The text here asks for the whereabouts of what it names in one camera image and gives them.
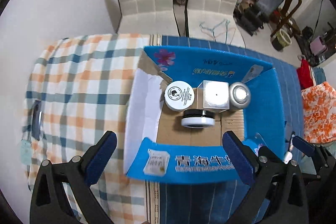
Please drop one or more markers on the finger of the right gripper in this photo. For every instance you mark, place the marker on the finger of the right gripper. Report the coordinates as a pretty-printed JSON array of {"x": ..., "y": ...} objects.
[{"x": 302, "y": 145}]

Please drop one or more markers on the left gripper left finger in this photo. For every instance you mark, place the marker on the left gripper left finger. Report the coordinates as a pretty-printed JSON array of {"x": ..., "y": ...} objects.
[{"x": 49, "y": 203}]

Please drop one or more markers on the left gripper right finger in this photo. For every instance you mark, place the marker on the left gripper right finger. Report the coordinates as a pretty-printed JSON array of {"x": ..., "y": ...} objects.
[{"x": 268, "y": 178}]

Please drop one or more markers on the silver round tin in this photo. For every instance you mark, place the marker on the silver round tin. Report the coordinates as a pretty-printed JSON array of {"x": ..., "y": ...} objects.
[{"x": 240, "y": 96}]

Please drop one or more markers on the clear acrylic cube box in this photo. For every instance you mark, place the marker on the clear acrylic cube box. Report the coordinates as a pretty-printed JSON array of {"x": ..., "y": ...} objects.
[{"x": 213, "y": 96}]

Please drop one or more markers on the white jar black lid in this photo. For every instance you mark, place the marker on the white jar black lid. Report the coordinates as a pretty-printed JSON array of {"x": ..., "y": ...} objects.
[{"x": 197, "y": 118}]

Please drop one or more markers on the white round printed tin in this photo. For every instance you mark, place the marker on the white round printed tin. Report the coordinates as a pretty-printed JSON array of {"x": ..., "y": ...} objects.
[{"x": 179, "y": 96}]

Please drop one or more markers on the orange floral cushion chair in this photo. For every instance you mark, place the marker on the orange floral cushion chair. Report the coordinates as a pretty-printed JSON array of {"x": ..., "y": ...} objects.
[{"x": 319, "y": 113}]

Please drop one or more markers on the red bag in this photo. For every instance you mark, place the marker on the red bag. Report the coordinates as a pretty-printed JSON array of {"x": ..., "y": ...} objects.
[{"x": 304, "y": 75}]

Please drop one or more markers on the black smartphone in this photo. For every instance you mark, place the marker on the black smartphone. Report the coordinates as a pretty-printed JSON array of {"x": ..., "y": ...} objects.
[{"x": 36, "y": 120}]

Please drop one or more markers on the pink suitcase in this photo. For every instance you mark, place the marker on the pink suitcase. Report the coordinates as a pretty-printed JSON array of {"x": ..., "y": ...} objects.
[{"x": 317, "y": 46}]

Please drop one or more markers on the blue striped tablecloth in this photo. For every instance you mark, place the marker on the blue striped tablecloth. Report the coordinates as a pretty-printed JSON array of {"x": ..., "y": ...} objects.
[{"x": 214, "y": 203}]

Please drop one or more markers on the plaid checkered cloth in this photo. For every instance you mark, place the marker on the plaid checkered cloth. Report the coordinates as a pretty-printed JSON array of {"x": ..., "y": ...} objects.
[{"x": 84, "y": 85}]

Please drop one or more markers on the dark waste bin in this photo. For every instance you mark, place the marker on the dark waste bin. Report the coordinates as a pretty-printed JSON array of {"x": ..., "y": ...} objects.
[{"x": 281, "y": 40}]

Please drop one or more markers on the blue cardboard box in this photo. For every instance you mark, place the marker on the blue cardboard box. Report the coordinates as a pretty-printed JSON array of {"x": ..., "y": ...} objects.
[{"x": 158, "y": 148}]

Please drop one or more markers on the brown wooden chair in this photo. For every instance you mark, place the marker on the brown wooden chair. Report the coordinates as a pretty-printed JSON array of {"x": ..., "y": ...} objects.
[{"x": 285, "y": 18}]

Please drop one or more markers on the black weight bench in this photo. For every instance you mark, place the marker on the black weight bench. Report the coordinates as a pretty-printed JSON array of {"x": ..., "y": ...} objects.
[{"x": 251, "y": 15}]

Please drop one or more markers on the right white padded chair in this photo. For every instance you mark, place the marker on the right white padded chair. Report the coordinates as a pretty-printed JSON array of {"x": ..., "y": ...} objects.
[{"x": 212, "y": 6}]

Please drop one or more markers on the wire clothes hangers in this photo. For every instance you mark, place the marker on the wire clothes hangers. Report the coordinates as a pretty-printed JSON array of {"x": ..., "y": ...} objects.
[{"x": 222, "y": 32}]

